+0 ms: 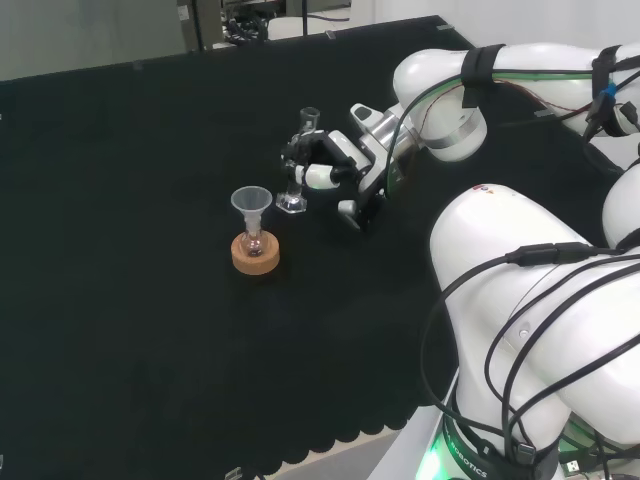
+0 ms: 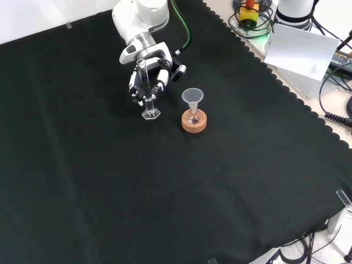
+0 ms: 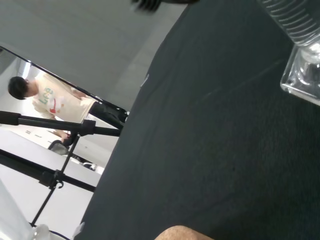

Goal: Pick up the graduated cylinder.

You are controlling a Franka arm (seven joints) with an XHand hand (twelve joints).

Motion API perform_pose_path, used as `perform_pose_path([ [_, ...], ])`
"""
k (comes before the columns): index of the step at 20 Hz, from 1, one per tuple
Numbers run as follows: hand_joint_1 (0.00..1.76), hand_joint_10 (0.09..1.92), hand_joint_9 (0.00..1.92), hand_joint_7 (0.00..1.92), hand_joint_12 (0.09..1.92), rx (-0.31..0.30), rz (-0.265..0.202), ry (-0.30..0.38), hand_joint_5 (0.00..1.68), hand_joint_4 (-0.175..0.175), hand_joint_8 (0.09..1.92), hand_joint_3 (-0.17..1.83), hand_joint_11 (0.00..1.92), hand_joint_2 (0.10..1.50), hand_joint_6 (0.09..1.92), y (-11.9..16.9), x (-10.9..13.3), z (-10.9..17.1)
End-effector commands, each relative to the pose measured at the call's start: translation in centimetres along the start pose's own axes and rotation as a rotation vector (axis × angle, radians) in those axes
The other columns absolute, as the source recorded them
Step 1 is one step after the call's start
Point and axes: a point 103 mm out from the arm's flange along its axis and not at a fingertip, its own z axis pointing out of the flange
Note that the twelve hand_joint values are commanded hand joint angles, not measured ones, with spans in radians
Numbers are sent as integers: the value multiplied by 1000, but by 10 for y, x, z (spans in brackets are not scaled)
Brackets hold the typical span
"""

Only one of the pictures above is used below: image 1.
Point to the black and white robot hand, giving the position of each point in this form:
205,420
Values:
370,165

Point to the clear glass graduated cylinder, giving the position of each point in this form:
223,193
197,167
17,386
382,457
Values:
295,197

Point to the translucent plastic funnel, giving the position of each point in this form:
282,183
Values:
251,199

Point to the small round-bottom glass flask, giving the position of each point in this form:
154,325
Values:
252,245

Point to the thin black pole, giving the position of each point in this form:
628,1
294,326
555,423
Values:
198,25
303,17

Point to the grey metal cabinet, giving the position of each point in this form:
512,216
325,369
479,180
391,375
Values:
212,25

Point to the black bench cloth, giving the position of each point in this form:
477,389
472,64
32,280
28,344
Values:
150,250

